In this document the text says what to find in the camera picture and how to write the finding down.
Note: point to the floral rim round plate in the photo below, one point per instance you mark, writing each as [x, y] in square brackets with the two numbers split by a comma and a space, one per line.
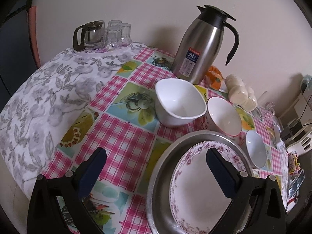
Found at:
[196, 200]

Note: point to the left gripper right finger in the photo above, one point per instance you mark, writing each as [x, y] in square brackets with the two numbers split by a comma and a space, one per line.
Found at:
[256, 204]

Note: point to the glass teapot black handle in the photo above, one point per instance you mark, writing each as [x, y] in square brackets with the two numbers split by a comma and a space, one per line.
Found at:
[89, 36]

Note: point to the checkered picture tablecloth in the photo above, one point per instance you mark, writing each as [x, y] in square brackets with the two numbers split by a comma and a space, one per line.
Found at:
[113, 101]

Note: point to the small glass cup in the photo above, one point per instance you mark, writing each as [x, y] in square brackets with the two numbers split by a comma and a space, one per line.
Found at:
[114, 23]
[126, 33]
[113, 38]

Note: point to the grey floral table cover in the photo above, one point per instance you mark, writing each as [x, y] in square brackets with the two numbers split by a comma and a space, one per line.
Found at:
[40, 112]

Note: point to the bag of steamed buns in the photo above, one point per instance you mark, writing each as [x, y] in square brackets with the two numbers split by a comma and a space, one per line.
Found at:
[240, 94]

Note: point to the stainless steel thermos jug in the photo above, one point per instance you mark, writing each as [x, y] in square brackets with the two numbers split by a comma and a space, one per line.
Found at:
[201, 43]

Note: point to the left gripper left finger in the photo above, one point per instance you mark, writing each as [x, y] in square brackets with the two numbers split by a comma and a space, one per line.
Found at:
[44, 214]

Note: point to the glass mug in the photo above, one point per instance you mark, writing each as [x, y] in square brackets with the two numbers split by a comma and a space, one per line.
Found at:
[265, 109]

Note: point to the stainless steel round plate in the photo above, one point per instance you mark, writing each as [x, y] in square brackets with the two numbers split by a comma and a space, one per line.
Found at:
[158, 210]

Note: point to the white square bowl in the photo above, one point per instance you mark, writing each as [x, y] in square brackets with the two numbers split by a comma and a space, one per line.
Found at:
[178, 102]

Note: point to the black power adapter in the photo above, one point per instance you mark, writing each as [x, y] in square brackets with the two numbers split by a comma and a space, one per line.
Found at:
[286, 133]

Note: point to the smartphone on stand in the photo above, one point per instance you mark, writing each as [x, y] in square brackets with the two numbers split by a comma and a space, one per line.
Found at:
[296, 184]

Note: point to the orange snack packet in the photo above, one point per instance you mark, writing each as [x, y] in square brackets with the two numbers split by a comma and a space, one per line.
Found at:
[214, 77]

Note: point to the light blue bowl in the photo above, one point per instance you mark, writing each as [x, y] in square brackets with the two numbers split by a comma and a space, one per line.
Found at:
[255, 148]

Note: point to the strawberry pattern bowl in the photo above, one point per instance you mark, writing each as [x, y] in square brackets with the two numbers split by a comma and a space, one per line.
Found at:
[221, 117]

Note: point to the colourful snack packet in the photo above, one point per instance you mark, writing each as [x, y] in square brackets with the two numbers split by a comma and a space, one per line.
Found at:
[293, 164]

